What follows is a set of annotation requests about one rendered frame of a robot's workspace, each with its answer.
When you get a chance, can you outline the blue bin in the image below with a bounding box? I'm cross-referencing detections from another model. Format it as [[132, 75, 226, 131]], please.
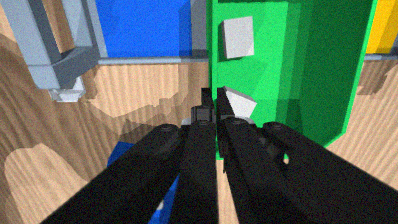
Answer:
[[106, 141, 179, 224]]

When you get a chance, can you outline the green bin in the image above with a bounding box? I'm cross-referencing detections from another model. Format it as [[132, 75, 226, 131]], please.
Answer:
[[208, 0, 378, 148]]

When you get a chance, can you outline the grey metal disc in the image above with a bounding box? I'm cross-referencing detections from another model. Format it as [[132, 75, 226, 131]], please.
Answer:
[[157, 199, 164, 210]]

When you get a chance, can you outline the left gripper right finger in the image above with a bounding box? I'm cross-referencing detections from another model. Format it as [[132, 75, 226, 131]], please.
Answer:
[[216, 87, 398, 224]]

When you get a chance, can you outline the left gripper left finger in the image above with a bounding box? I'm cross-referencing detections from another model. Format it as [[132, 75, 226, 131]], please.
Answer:
[[39, 88, 219, 224]]

